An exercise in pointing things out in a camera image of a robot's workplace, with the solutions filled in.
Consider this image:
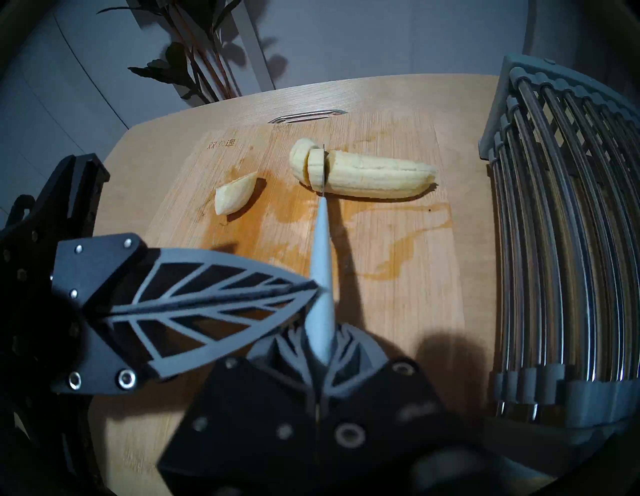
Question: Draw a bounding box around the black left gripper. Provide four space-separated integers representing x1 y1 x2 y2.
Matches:
0 154 319 496

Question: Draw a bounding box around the small banana tip piece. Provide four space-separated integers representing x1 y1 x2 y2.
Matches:
214 171 259 216

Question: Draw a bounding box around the wooden cutting board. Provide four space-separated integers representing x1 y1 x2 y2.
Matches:
89 107 501 496

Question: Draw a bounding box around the tall potted green plant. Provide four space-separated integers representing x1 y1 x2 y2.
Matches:
97 0 246 103

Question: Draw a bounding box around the grey metal dish rack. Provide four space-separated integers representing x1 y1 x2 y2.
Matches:
478 54 640 431

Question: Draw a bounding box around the peeled banana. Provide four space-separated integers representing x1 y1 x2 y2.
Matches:
325 150 438 199

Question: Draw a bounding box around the grey handled kitchen knife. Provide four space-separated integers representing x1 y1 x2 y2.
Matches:
303 144 337 367

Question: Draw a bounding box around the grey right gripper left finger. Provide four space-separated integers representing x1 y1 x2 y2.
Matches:
156 324 321 496

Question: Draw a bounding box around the short banana slice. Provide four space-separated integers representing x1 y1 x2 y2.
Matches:
289 138 322 187

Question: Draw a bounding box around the thin banana slice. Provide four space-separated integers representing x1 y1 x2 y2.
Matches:
307 148 329 194

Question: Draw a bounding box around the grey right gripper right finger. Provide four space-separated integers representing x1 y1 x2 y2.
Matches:
320 322 482 471

